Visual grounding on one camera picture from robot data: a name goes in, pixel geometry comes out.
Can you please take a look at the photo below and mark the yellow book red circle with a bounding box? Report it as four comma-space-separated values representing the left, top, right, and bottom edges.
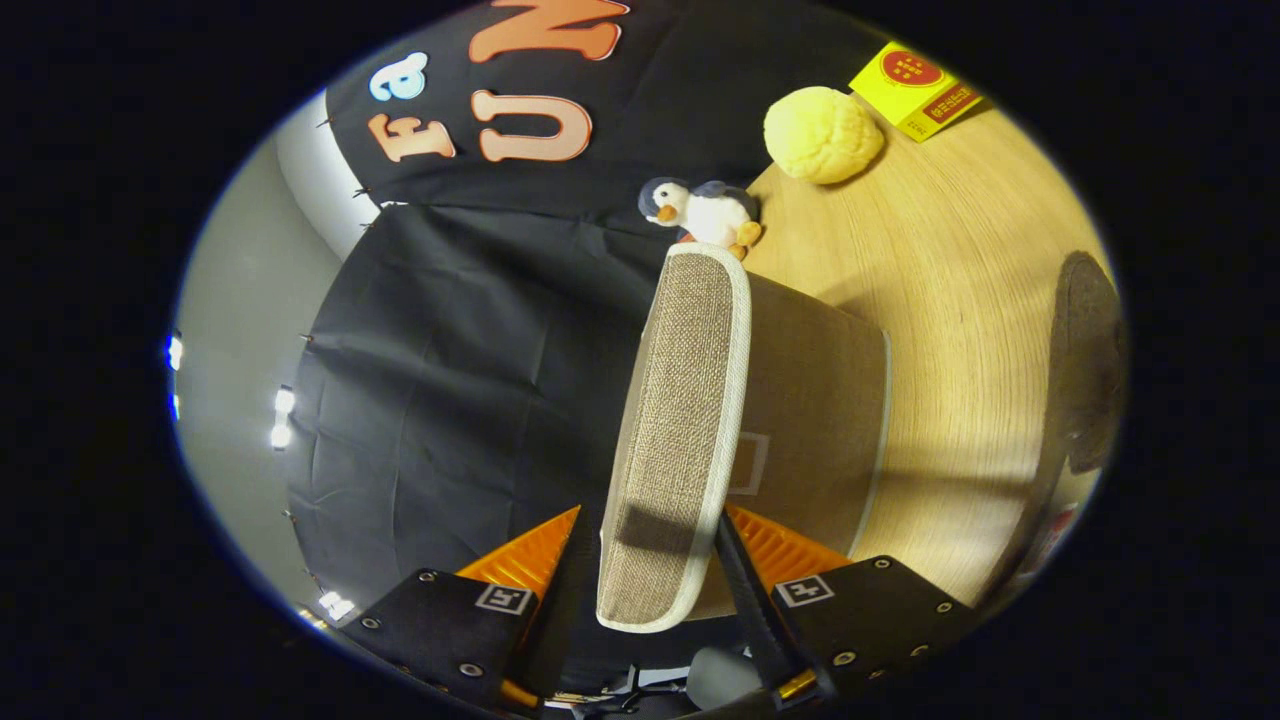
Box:
848, 40, 986, 144

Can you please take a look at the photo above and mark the yellow bun plush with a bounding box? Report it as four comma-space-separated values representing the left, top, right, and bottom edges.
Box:
763, 85, 887, 186

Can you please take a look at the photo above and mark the brown fabric storage box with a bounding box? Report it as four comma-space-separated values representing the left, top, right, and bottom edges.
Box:
597, 243, 891, 633

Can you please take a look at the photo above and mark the dark grey rounded object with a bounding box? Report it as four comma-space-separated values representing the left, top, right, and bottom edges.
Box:
688, 647, 763, 711

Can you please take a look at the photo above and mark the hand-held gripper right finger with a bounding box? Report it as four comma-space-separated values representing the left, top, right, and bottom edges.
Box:
712, 503, 979, 713

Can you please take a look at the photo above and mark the penguin plush toy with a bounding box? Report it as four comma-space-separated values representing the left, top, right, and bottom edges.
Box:
638, 177, 764, 263

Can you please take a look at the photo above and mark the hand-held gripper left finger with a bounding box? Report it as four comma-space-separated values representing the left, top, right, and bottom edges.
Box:
343, 505, 601, 713

